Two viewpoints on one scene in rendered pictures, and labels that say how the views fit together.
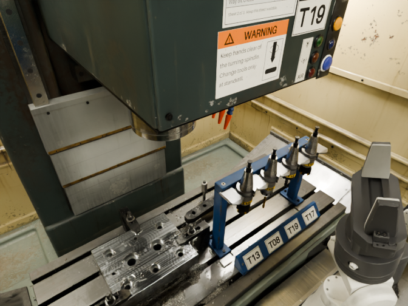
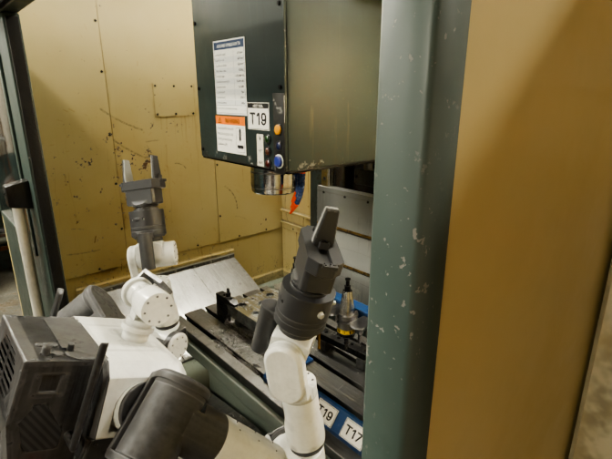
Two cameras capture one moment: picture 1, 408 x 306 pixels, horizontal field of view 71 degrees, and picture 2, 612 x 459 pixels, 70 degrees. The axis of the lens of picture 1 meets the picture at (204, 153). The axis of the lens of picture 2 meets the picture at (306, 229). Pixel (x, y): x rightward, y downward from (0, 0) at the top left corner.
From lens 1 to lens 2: 1.52 m
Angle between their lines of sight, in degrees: 77
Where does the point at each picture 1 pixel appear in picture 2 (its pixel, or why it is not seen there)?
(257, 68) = (233, 141)
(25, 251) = not seen: hidden behind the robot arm
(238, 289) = (248, 376)
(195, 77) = (210, 134)
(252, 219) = (342, 389)
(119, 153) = (357, 259)
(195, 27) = (209, 111)
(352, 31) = not seen: outside the picture
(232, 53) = (221, 127)
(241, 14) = (222, 108)
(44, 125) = (320, 199)
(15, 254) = not seen: hidden behind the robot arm
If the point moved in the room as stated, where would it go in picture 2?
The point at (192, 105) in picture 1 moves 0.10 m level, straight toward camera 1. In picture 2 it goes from (209, 148) to (178, 148)
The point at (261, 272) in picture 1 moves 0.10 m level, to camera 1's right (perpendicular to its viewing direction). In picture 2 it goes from (266, 392) to (265, 414)
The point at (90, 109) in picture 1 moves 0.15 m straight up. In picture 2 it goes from (345, 203) to (346, 168)
